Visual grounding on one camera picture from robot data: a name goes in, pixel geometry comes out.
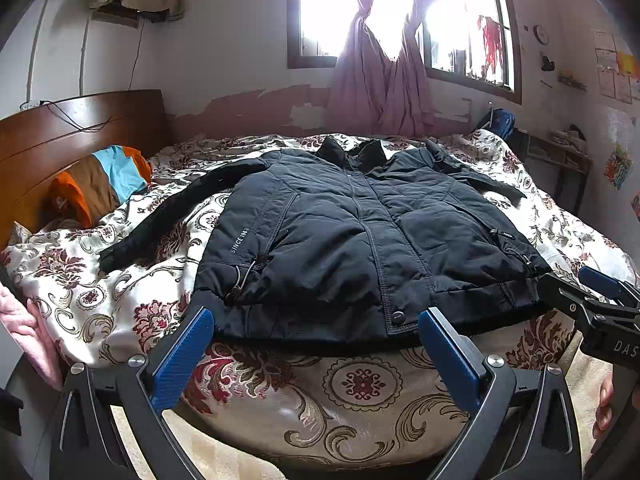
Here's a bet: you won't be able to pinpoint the wooden headboard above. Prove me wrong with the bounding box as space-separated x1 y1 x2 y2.
0 89 172 246

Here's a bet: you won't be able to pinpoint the round wall clock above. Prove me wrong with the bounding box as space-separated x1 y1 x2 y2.
533 24 550 46

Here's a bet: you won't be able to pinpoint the black padded jacket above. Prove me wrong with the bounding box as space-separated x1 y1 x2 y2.
100 138 550 353

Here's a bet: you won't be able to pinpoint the wooden framed window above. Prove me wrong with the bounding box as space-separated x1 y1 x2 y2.
286 0 523 104

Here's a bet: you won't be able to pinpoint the pink window curtain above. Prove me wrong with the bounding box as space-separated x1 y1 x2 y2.
326 0 436 139

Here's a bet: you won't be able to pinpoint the person's right hand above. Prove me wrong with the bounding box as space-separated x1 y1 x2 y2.
592 374 614 440

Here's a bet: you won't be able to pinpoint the pink blanket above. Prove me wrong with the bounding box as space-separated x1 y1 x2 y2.
0 285 63 391

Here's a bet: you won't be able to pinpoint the orange blue brown pillow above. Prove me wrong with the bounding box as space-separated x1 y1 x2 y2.
48 145 152 229

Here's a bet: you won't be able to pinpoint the floral bed quilt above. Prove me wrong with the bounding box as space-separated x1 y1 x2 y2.
1 130 639 469

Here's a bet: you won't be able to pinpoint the blue bag by bed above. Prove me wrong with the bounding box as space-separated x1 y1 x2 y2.
476 107 515 140

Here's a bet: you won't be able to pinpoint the small side table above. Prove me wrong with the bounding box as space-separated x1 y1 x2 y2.
513 130 591 216

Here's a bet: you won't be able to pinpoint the wall posters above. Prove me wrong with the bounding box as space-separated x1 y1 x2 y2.
592 29 640 104

